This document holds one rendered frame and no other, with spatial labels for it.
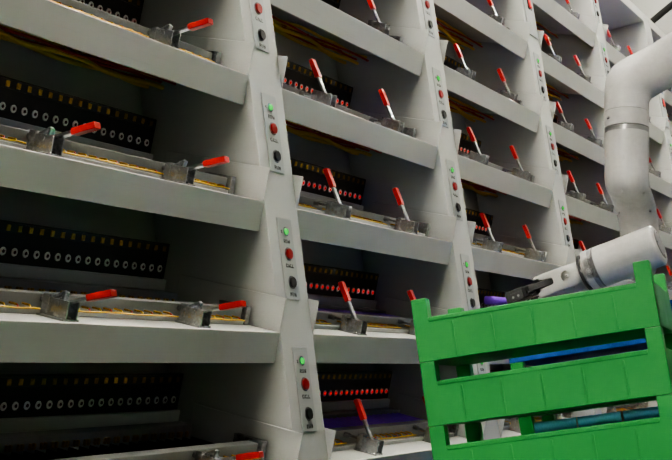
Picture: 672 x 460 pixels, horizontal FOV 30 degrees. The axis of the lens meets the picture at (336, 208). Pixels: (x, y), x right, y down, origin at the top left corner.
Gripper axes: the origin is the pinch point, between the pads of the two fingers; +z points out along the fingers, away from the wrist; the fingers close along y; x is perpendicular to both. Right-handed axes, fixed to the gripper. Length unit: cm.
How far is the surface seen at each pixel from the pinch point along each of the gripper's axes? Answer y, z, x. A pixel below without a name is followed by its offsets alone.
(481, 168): -0.7, -1.6, 28.7
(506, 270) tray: 7.1, 2.8, 7.6
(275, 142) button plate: -89, 0, 20
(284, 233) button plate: -90, 3, 6
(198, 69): -107, 0, 29
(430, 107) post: -24.0, -2.9, 38.0
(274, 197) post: -91, 2, 12
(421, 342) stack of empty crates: -105, -19, -18
